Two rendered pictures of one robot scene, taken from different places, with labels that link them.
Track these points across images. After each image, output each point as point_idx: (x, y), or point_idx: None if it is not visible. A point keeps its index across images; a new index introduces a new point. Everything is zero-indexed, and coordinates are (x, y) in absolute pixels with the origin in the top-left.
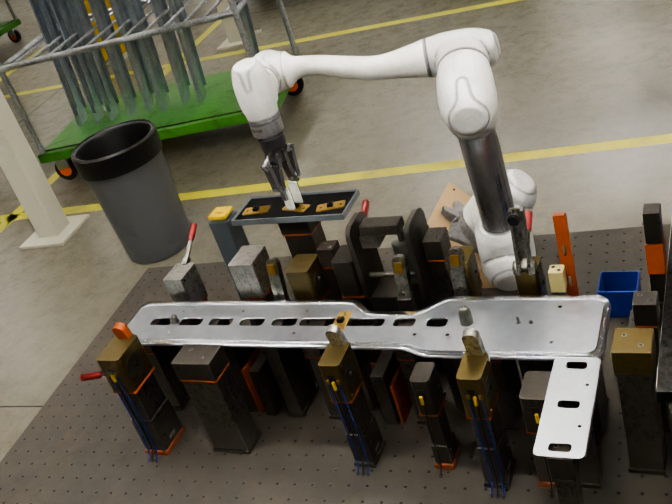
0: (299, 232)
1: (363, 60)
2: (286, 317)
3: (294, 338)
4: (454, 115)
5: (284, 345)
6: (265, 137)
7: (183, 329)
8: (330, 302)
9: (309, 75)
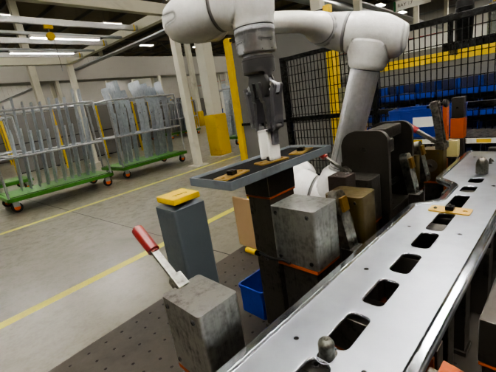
0: (286, 187)
1: (298, 10)
2: (415, 238)
3: (474, 234)
4: (407, 29)
5: (486, 243)
6: (274, 47)
7: (373, 343)
8: (404, 213)
9: (232, 32)
